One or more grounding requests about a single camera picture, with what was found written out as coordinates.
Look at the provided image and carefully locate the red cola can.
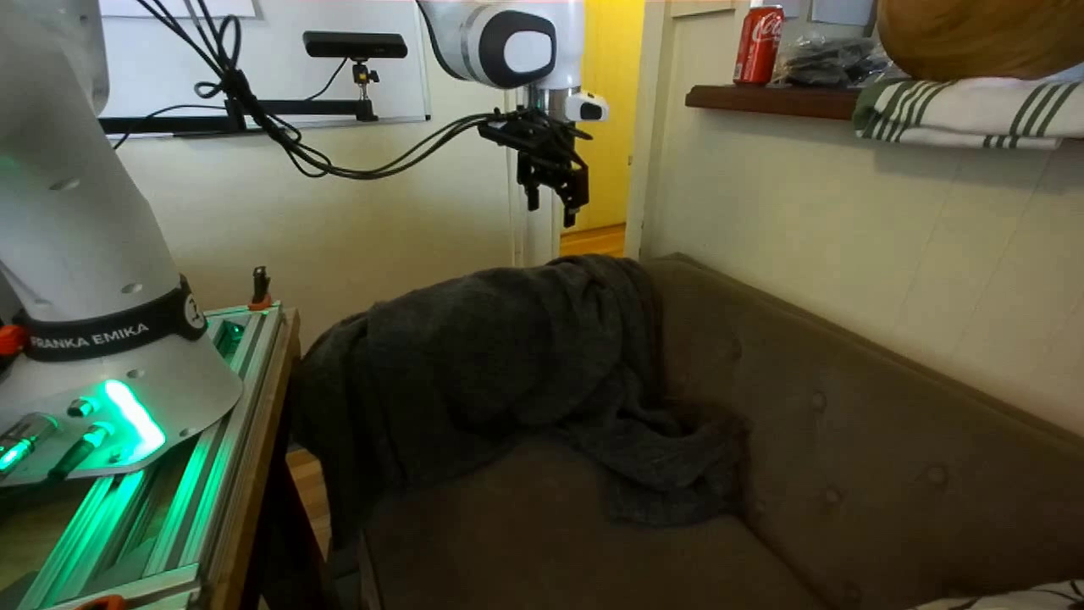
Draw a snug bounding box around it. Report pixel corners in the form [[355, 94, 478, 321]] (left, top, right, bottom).
[[730, 0, 789, 91]]

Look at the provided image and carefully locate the aluminium rail robot table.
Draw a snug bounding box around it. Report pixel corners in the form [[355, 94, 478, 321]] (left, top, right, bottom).
[[0, 303, 303, 610]]

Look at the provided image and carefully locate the black bar camera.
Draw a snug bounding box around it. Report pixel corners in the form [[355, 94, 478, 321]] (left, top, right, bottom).
[[302, 29, 408, 64]]

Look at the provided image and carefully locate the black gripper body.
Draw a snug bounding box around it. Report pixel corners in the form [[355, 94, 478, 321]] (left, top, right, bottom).
[[513, 108, 591, 194]]

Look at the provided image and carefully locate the brown tufted sofa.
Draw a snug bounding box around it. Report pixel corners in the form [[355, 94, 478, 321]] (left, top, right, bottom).
[[324, 252, 1084, 610]]

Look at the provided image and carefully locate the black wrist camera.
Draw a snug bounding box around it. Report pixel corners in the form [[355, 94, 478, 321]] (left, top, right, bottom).
[[478, 104, 543, 146]]

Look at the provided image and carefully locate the dark grey knitted blanket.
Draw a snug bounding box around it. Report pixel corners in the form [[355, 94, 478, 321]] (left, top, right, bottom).
[[284, 252, 753, 548]]

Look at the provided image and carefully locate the brown round cushion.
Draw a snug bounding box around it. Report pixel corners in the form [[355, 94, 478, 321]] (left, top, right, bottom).
[[874, 0, 1084, 84]]

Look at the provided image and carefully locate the dark wooden shelf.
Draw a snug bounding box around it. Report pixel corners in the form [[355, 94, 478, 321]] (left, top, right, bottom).
[[684, 83, 869, 126]]

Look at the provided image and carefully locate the green striped white towel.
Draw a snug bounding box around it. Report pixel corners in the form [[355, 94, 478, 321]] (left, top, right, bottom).
[[851, 67, 1084, 158]]

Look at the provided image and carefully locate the dark cloth bundle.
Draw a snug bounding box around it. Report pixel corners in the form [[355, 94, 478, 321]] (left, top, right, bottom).
[[782, 30, 892, 94]]

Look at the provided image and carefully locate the white wall board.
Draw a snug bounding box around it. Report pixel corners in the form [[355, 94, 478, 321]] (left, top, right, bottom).
[[98, 0, 435, 126]]

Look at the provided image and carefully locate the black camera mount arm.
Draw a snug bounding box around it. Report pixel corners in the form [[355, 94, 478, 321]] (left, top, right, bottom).
[[98, 58, 382, 144]]

